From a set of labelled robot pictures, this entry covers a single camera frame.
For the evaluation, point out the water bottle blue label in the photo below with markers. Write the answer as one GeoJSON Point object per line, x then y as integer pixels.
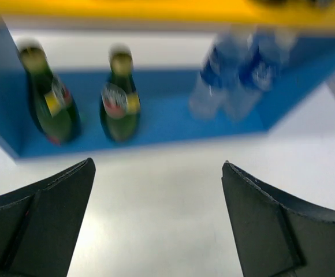
{"type": "Point", "coordinates": [218, 75]}
{"type": "Point", "coordinates": [269, 54]}

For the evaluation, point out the black gold can front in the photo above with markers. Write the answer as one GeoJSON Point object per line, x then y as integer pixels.
{"type": "Point", "coordinates": [320, 4]}

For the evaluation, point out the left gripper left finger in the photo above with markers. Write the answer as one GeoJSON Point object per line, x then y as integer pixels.
{"type": "Point", "coordinates": [40, 222]}

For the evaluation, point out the green glass bottle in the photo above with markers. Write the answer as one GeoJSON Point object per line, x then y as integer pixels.
{"type": "Point", "coordinates": [119, 99]}
{"type": "Point", "coordinates": [50, 103]}

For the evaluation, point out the blue shelf with yellow board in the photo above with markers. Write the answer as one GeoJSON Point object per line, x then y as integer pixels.
{"type": "Point", "coordinates": [163, 91]}

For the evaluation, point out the left water bottle blue label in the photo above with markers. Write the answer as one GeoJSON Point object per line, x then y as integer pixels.
{"type": "Point", "coordinates": [218, 75]}

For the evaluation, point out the black gold can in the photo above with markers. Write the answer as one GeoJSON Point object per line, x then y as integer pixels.
{"type": "Point", "coordinates": [271, 3]}
{"type": "Point", "coordinates": [320, 4]}

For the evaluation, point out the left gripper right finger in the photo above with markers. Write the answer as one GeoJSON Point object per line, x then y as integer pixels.
{"type": "Point", "coordinates": [276, 233]}

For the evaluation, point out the right water bottle blue label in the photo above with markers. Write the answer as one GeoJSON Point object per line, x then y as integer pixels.
{"type": "Point", "coordinates": [269, 54]}

